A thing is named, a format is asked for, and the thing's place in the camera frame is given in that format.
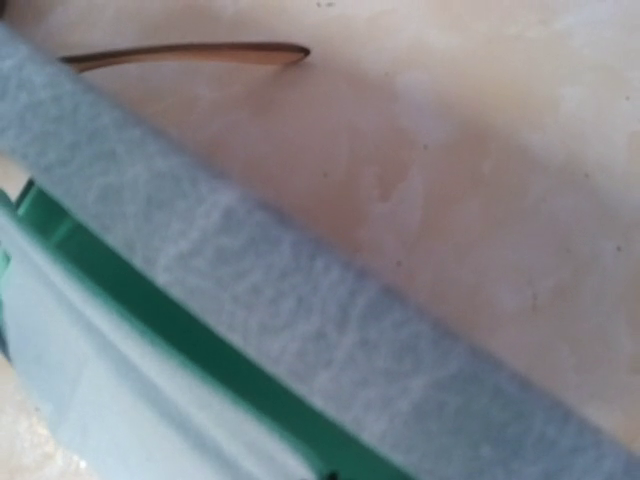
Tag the brown frame sunglasses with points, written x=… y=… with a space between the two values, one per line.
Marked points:
x=251 y=53

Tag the light blue cleaning cloth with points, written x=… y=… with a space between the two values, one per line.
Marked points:
x=116 y=396

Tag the grey green glasses case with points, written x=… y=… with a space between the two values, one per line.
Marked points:
x=356 y=378

